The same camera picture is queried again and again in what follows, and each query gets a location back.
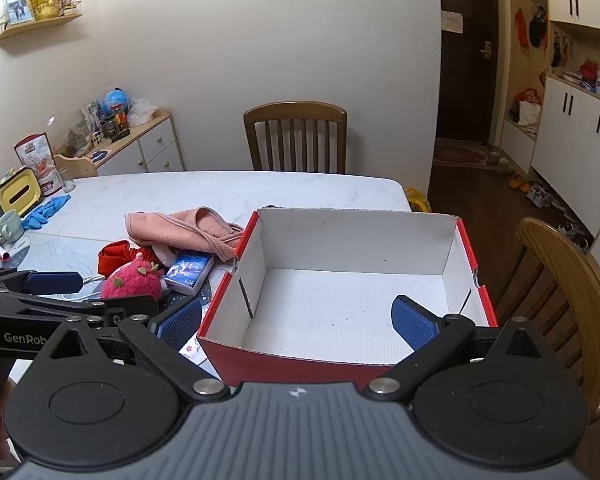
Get small photo frame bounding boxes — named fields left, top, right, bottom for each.
left=2, top=0, right=34, bottom=26

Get pink shoes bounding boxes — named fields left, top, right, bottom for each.
left=124, top=207, right=245, bottom=263

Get white wooden sideboard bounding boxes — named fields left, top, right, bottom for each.
left=54, top=108, right=186, bottom=178

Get yellow toy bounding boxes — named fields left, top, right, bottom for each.
left=404, top=187, right=434, bottom=213

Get white cable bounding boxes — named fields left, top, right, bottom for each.
left=81, top=274, right=112, bottom=302

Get wooden slat-back chair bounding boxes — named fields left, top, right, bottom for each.
left=494, top=216, right=600, bottom=423
left=243, top=101, right=349, bottom=175

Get small potted plant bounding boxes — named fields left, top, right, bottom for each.
left=62, top=126, right=92, bottom=157

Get black cap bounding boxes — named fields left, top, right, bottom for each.
left=528, top=4, right=549, bottom=49

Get white cartoon printed face mask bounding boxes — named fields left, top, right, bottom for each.
left=180, top=332, right=220, bottom=378

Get red shoe box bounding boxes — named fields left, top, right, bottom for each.
left=196, top=206, right=500, bottom=388

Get blue gloves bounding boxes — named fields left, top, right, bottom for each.
left=21, top=194, right=72, bottom=231

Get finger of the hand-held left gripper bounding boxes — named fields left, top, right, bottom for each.
left=2, top=270, right=84, bottom=297
left=65, top=295, right=159, bottom=328

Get paper notice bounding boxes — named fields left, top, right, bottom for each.
left=440, top=9, right=464, bottom=35

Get white cabinet with black handles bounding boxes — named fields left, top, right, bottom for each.
left=530, top=75, right=600, bottom=243

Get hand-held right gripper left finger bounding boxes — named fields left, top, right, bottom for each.
left=32, top=297, right=231, bottom=402

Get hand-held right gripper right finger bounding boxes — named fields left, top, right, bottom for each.
left=362, top=296, right=563, bottom=402

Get clear drinking glass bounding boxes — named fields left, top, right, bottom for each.
left=55, top=167, right=77, bottom=194

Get patterned door mat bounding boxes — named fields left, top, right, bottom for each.
left=433, top=142, right=492, bottom=168

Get red snack bag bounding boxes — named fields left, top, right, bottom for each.
left=13, top=132, right=62, bottom=197

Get wooden wall shelf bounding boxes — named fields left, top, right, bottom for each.
left=0, top=1, right=84, bottom=44

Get orange hanging garment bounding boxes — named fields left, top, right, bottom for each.
left=514, top=7, right=529, bottom=49

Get white sneakers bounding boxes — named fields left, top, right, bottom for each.
left=555, top=207, right=594, bottom=252
left=527, top=184, right=553, bottom=208

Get green mug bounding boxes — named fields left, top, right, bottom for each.
left=0, top=209, right=25, bottom=244

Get dark entrance door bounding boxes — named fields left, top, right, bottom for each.
left=435, top=0, right=502, bottom=142

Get colourful picture book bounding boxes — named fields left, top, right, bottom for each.
left=81, top=101, right=104, bottom=132

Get blue globe toy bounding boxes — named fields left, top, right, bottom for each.
left=103, top=88, right=131, bottom=116

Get light wooden baby chair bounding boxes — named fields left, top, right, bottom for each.
left=52, top=153, right=100, bottom=180

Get black gadget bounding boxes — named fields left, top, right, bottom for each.
left=101, top=112, right=132, bottom=142

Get yellow tissue box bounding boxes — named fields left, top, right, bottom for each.
left=0, top=167, right=44, bottom=220

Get blue card box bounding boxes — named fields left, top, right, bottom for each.
left=163, top=249, right=215, bottom=295

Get red cloth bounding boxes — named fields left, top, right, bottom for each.
left=97, top=240, right=157, bottom=277

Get pink plush toy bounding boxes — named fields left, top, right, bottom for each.
left=99, top=251, right=167, bottom=300

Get clear plastic bag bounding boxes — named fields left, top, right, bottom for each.
left=129, top=97, right=158, bottom=126

